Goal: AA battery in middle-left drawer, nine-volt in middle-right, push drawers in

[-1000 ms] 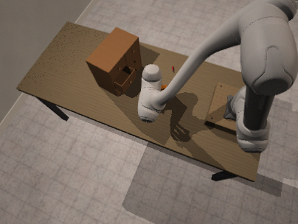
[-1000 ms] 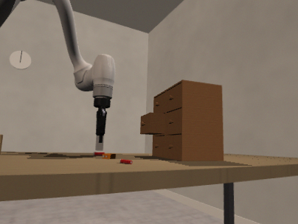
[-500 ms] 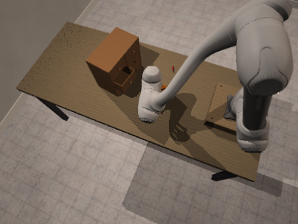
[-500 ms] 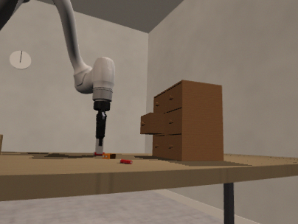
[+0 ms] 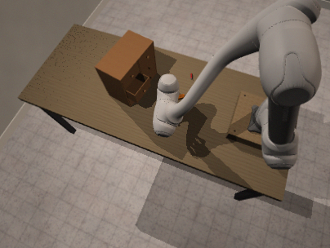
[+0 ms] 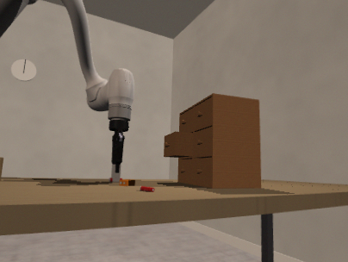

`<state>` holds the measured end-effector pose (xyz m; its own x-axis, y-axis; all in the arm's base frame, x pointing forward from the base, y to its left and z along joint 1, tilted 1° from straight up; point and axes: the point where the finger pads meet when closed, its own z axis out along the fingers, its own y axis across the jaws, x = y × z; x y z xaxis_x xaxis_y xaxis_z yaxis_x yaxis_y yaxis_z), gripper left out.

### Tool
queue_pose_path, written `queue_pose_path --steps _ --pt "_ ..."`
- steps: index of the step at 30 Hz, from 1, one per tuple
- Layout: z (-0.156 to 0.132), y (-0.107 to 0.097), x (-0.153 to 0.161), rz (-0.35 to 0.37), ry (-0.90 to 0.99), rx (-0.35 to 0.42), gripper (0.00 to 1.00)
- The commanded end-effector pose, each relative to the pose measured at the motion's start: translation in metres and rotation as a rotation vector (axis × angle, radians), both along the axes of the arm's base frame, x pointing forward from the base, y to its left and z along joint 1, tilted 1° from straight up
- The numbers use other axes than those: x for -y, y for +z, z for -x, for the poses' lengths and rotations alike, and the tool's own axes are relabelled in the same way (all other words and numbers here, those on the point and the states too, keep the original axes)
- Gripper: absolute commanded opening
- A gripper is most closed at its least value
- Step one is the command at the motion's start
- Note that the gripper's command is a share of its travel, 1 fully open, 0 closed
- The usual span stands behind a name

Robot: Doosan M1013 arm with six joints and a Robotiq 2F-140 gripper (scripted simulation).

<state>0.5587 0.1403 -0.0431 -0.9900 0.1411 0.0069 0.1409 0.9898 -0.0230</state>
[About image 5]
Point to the small brown chest of drawers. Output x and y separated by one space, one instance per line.
113 67

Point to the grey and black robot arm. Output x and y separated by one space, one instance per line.
290 69

